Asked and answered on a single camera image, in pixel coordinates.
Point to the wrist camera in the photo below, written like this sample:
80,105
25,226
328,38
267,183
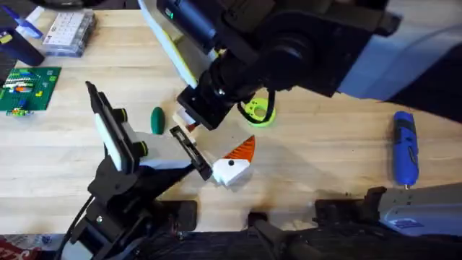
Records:
131,133
187,21

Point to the orange ribbed wedge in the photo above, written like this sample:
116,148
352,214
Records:
192,128

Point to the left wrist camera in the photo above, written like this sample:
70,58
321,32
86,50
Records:
131,133

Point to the right wrist upright plate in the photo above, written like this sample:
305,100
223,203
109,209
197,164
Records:
169,43

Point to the dark blue cylinder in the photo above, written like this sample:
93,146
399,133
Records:
21,48

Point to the clear plastic parts box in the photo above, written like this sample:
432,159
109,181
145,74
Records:
68,32

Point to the green disc with holes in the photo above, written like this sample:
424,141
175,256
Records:
265,117

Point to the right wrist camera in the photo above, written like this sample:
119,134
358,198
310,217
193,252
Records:
187,21

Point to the left wrist upright plate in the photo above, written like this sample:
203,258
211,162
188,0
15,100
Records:
108,133

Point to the blue and white tool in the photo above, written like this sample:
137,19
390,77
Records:
25,23

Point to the green vegetable toy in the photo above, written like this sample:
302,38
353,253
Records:
157,120

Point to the red printed bag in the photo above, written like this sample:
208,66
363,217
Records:
18,249

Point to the blue electric screwdriver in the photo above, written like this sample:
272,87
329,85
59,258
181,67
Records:
405,148

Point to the green board with toy blocks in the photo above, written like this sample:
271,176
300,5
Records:
32,88

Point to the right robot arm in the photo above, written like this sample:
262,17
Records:
400,61

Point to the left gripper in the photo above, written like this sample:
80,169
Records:
162,151

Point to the wrist upright plate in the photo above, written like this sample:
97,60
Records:
169,43
108,133

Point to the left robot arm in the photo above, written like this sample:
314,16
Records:
108,236

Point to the black rail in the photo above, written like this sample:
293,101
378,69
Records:
325,249

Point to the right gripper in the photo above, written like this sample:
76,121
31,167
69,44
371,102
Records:
288,54

